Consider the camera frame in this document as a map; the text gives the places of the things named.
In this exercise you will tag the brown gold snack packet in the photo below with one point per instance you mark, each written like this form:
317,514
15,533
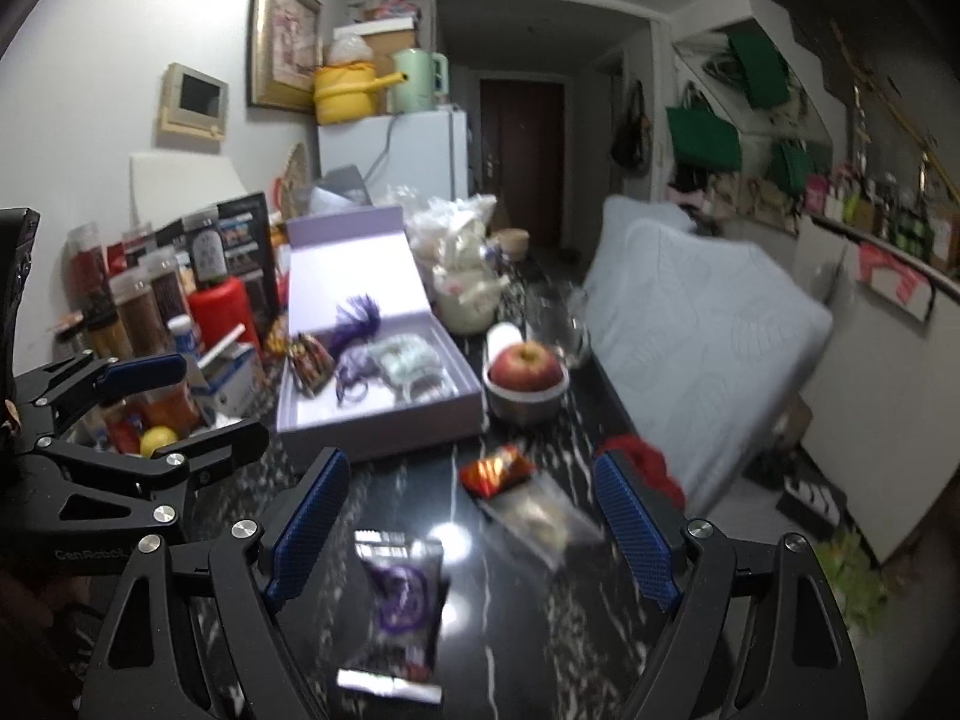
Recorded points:
311,364

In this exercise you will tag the small white bottle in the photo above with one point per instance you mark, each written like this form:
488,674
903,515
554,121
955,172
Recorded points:
184,337

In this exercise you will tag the red apple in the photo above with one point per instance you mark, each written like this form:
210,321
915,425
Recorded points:
525,367

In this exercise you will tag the orange bottle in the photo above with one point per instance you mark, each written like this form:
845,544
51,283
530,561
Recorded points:
169,405

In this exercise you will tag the small clear bag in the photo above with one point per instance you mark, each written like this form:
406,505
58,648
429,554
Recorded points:
351,51

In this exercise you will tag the black hanging bag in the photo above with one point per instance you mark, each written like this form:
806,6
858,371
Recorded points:
630,135

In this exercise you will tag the metal bowl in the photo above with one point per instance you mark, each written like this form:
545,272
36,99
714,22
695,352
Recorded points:
525,405

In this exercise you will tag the pink paper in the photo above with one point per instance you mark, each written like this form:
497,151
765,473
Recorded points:
892,277

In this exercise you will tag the lemon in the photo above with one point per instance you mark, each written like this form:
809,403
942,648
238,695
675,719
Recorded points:
159,441

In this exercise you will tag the woven fan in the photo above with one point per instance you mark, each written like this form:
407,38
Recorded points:
295,176

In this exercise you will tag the clear plastic bag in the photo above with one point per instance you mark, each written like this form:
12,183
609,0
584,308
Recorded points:
450,214

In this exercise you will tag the white wall rack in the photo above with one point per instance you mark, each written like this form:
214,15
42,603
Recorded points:
750,127

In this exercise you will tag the bamboo pole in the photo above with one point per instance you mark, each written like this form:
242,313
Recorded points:
907,127

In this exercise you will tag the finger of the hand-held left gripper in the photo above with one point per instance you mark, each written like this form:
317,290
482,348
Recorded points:
146,373
225,442

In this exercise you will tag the dark bottle white label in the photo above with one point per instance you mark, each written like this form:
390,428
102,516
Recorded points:
206,255

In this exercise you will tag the purple gift box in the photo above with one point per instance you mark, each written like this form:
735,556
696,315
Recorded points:
345,270

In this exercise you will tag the row of bottles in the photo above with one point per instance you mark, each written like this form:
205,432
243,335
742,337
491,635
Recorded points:
885,210

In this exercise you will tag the red fuzzy scrunchie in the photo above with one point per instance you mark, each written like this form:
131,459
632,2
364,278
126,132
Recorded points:
652,465

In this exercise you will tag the light blue quilted cushion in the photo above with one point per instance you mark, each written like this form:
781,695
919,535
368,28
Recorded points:
690,315

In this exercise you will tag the brown door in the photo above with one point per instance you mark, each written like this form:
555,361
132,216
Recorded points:
521,157

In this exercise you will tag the blue white box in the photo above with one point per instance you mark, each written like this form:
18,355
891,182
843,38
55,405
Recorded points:
232,379

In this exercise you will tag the wooden cup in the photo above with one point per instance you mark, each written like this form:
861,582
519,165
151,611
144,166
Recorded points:
512,244

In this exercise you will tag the cardboard box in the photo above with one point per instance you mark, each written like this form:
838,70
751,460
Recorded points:
394,52

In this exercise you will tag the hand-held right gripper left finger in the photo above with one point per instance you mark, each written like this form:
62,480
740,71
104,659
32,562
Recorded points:
307,525

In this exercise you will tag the red plastic bottle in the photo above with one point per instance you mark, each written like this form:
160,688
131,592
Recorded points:
221,311

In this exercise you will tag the black white striped box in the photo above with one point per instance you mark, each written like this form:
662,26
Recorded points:
814,502

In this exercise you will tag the green cloth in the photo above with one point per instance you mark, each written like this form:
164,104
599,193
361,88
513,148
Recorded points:
855,577

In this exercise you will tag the dark spice jar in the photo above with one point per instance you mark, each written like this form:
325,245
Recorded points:
169,285

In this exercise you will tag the black printed package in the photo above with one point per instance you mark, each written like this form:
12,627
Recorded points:
244,236

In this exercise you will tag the grey paper bag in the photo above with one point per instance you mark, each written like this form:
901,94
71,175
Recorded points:
341,191

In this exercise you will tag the glass mug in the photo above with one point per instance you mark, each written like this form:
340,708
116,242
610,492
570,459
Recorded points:
559,322

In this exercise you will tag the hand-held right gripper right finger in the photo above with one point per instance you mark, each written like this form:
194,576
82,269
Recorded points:
637,525

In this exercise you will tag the framed picture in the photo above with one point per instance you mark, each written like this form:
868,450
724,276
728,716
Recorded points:
285,37

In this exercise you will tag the red spice jar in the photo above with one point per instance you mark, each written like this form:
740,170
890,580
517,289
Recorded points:
88,270

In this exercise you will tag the yellow pot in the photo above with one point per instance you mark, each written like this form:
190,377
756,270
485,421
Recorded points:
341,97

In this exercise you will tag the green electric kettle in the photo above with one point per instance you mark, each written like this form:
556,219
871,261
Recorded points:
416,82

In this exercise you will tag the green tote bag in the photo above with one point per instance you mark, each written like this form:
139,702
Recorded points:
793,169
703,141
759,67

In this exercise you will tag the wall intercom panel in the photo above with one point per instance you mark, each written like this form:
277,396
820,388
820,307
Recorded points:
193,105

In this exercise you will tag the white refrigerator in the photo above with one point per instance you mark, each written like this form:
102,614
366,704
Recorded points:
420,154

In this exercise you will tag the white cabinet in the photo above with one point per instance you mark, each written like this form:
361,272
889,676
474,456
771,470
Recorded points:
885,405

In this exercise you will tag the white teal patterned pouch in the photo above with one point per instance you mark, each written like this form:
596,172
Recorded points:
397,356

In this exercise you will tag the red gold snack packet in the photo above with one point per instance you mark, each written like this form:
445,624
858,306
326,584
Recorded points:
495,471

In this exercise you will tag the clear bag of nuts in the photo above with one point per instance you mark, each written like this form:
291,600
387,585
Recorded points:
540,521

